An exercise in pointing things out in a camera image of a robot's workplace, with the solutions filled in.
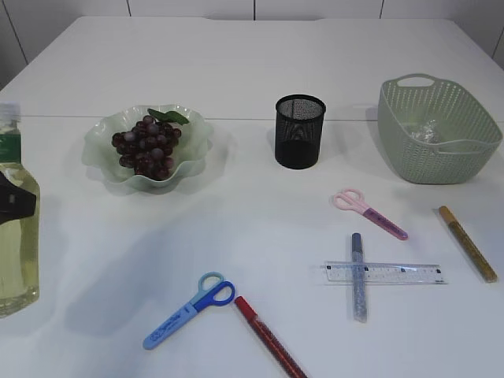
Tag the purple artificial grape bunch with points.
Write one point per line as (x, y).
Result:
(148, 147)

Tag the yellow tea bottle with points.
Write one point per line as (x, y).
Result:
(19, 238)

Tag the pink scissors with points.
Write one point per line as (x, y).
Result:
(350, 199)

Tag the green woven plastic basket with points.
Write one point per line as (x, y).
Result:
(469, 134)

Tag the gold glitter pen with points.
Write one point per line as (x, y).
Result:
(481, 264)

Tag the clear plastic sheet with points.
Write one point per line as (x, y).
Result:
(426, 132)

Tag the silver glitter pen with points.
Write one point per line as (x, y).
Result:
(359, 297)

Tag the clear plastic ruler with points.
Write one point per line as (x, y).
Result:
(342, 272)

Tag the red glitter pen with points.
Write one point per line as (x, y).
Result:
(269, 340)

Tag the black mesh pen holder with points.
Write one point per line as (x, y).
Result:
(298, 130)

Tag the green wavy glass plate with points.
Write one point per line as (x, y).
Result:
(189, 154)

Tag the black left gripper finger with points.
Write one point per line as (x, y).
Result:
(16, 203)

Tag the blue scissors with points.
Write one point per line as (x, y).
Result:
(213, 290)

